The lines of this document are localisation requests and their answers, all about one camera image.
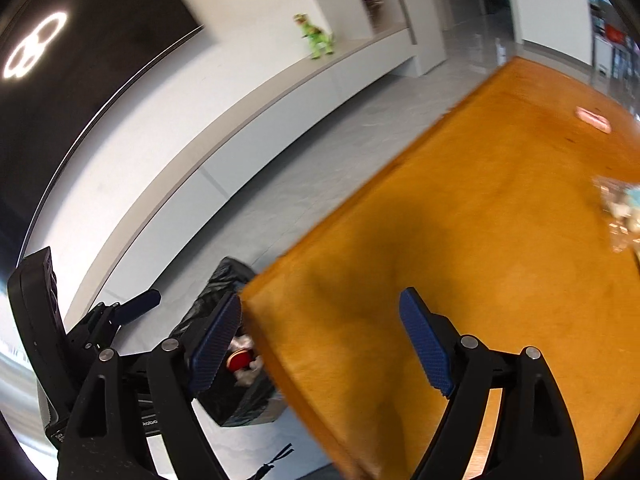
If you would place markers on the white pink plastic wad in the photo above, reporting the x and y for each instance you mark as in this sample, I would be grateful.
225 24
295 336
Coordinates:
246 378

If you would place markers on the white low wall cabinet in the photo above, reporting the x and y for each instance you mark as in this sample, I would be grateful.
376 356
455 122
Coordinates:
229 152

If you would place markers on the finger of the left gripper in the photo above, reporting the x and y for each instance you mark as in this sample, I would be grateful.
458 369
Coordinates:
136 307

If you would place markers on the green dinosaur toy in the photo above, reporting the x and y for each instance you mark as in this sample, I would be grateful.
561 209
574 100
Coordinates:
320 42

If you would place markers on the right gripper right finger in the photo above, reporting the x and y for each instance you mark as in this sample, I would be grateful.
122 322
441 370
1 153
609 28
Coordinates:
534 437

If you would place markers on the wooden table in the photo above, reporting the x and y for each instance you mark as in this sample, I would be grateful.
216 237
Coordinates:
493 217

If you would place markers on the black lined trash bin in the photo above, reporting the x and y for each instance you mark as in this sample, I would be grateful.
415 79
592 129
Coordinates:
241 393

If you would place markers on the black wall television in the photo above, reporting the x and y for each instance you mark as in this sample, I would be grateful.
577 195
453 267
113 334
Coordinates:
62 62

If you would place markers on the clear blue snack wrapper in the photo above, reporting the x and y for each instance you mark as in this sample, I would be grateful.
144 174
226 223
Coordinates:
620 201

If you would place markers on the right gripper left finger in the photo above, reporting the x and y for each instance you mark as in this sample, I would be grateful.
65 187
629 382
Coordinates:
105 438

